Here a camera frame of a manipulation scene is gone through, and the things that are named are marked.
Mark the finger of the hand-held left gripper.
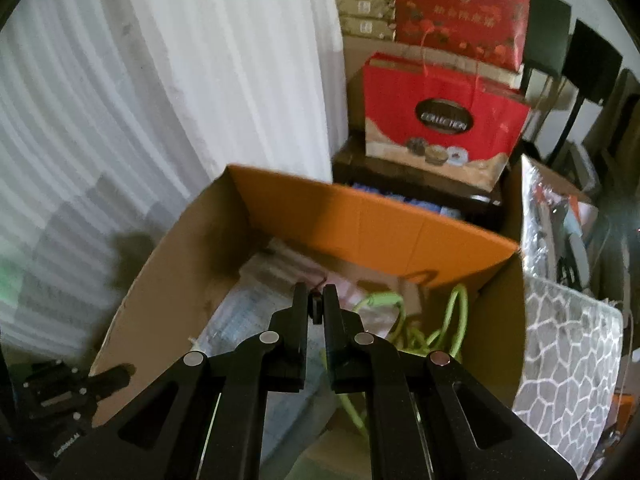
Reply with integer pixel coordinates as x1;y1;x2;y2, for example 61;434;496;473
90;363;137;397

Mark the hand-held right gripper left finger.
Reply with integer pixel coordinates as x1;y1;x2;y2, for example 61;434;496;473
50;282;310;480

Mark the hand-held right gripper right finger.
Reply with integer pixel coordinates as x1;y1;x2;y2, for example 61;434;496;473
322;284;577;480

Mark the clear plastic packet blue item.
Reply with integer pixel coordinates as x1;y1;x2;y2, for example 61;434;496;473
192;280;331;466

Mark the orange cardboard box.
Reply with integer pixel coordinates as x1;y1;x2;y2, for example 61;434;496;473
92;162;526;480

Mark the pale paper packet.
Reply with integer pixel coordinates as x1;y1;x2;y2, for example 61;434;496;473
239;240;351;291

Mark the dark wooden cabinet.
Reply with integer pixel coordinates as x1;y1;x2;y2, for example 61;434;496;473
330;132;503;233

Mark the clear plastic bag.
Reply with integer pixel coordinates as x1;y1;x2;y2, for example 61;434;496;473
520;155;601;291

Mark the red collection gift bag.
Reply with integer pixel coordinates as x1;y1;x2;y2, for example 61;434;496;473
362;52;533;193

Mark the grey honeycomb patterned blanket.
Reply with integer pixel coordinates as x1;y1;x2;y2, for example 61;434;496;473
510;275;626;476

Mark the open cardboard box with clutter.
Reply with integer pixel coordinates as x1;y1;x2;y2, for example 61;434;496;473
502;152;601;291

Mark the red floral gift bag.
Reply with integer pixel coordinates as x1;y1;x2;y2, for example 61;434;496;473
390;0;532;73

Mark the green cable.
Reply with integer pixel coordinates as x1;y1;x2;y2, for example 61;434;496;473
320;284;468;431

